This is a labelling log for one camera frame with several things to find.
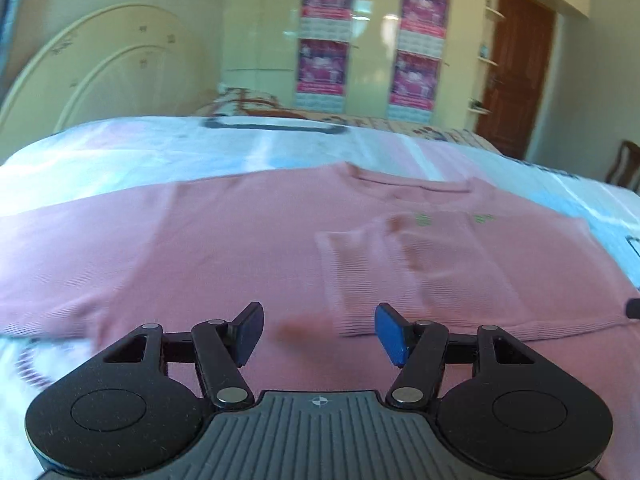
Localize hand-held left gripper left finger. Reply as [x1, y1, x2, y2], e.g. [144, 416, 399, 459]
[102, 302, 265, 407]

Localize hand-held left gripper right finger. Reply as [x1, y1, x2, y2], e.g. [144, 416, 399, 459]
[375, 303, 540, 409]

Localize pink knit sweater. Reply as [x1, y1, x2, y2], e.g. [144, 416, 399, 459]
[0, 162, 640, 403]

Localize wooden chair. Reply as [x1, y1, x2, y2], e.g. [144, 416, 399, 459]
[605, 140, 640, 187]

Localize beige flowered bedspread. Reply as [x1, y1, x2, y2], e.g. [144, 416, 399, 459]
[295, 109, 501, 155]

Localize patterned beige pillow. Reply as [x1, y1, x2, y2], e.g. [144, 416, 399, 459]
[210, 85, 297, 117]

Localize light blue pink bed sheet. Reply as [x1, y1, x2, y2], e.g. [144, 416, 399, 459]
[0, 115, 640, 480]

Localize brown wooden door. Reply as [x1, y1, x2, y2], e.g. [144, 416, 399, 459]
[474, 0, 557, 161]

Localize cream corner shelves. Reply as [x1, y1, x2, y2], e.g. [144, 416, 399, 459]
[467, 4, 504, 117]

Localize cream round headboard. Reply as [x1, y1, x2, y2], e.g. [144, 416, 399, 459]
[0, 2, 222, 137]

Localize cream wardrobe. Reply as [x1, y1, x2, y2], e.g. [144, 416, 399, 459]
[222, 0, 493, 126]

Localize grey blue curtain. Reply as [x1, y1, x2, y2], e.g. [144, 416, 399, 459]
[0, 0, 25, 88]

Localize pink wall poster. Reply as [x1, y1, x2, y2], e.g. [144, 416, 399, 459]
[303, 0, 357, 44]
[296, 39, 349, 112]
[388, 51, 441, 124]
[399, 0, 451, 57]

